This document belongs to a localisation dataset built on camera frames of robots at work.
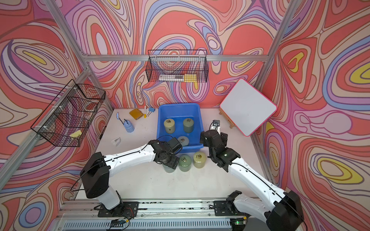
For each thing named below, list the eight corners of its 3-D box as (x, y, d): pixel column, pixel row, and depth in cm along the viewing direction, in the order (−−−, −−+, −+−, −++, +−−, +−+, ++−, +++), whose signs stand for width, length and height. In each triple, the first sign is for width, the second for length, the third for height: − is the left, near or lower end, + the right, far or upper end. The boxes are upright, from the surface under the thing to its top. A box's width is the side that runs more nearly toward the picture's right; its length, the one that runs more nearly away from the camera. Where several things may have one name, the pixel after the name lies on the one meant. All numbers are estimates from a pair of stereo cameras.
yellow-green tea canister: (193, 168, 90) (193, 161, 82) (192, 157, 95) (193, 149, 87) (205, 168, 90) (206, 161, 82) (204, 157, 95) (205, 149, 87)
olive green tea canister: (183, 133, 105) (183, 126, 98) (183, 125, 110) (183, 118, 103) (193, 133, 105) (194, 126, 98) (193, 125, 110) (193, 118, 103)
